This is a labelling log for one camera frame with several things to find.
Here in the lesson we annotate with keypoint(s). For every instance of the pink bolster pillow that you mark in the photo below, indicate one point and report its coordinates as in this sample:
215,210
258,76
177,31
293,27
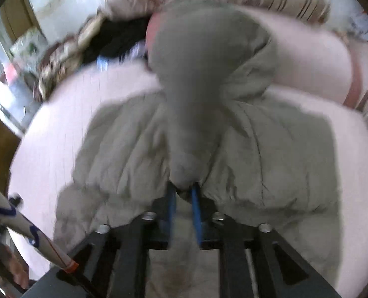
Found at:
311,62

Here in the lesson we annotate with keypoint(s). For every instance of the black cloth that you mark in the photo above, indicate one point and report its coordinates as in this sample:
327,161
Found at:
115,40

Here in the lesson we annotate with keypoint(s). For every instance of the pink quilted bed mattress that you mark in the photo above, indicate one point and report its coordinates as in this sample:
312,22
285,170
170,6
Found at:
63,108

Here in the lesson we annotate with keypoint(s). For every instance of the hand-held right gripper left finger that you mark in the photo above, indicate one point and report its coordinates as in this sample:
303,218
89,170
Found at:
171,214

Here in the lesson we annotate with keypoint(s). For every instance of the brown cream floral blanket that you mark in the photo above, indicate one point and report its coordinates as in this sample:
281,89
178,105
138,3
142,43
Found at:
59,59

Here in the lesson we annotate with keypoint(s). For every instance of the grey-green quilt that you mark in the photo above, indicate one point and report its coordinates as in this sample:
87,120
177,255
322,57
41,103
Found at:
264,146

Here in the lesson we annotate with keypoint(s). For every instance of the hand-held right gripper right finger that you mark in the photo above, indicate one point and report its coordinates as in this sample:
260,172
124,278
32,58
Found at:
197,217

